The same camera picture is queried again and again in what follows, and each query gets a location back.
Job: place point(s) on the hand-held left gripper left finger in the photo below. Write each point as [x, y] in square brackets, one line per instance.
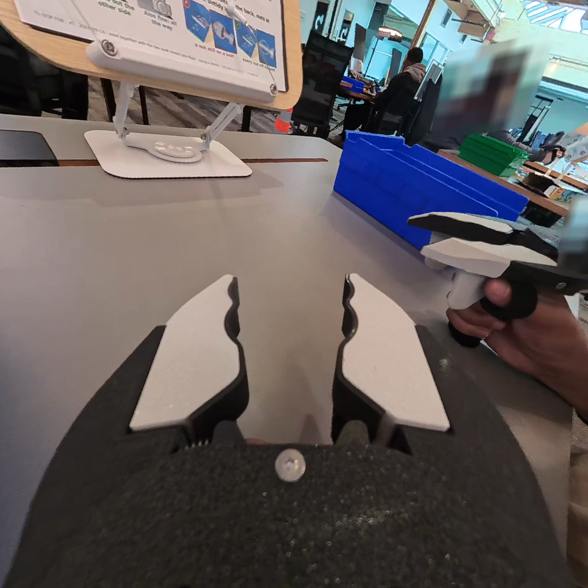
[183, 358]

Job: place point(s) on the stacked green plastic bins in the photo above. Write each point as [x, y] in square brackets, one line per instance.
[491, 156]

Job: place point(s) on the printed instruction sheet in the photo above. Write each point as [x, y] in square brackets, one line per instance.
[59, 23]

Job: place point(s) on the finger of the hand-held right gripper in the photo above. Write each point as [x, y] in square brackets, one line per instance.
[464, 227]
[482, 257]

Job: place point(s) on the instruction sheet on stand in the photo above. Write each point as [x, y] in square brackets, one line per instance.
[138, 160]

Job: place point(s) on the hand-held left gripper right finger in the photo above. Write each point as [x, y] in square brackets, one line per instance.
[395, 363]

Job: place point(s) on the blue plastic bin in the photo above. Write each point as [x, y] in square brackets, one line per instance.
[390, 188]

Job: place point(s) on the black flat pad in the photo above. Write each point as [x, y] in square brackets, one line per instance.
[25, 147]

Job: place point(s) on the person's right hand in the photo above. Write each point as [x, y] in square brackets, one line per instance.
[546, 344]

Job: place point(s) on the wooden-edged table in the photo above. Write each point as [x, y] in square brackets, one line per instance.
[505, 187]

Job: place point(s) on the black office chair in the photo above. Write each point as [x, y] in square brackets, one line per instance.
[321, 82]
[27, 82]

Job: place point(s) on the orange traffic cone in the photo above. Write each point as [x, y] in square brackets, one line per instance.
[284, 123]

